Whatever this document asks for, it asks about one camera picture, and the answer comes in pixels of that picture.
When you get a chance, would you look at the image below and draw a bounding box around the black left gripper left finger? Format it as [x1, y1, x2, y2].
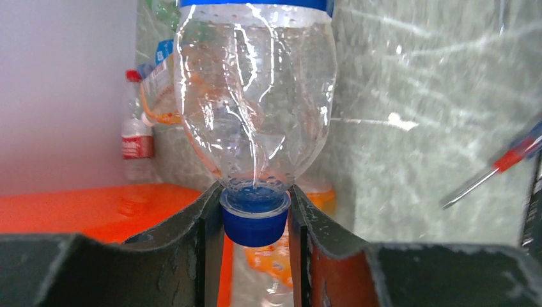
[0, 182, 225, 307]

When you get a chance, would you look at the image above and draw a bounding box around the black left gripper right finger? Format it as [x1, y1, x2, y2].
[288, 186, 541, 306]

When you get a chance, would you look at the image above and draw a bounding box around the large orange label bottle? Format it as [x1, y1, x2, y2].
[140, 39, 182, 127]

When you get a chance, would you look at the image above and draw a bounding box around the clear bottle blue cap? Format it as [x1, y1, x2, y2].
[173, 1, 337, 247]

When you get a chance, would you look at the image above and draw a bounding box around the orange plastic bin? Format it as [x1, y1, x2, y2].
[0, 182, 235, 307]

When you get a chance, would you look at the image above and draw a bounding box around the red label clear bottle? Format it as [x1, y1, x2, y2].
[121, 70, 154, 184]

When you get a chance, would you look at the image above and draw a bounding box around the red blue screwdriver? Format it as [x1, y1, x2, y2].
[441, 120, 541, 210]

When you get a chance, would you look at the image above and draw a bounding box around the green plastic bottle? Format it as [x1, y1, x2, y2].
[146, 0, 181, 31]

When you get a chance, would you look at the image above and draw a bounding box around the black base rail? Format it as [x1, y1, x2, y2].
[520, 152, 541, 263]

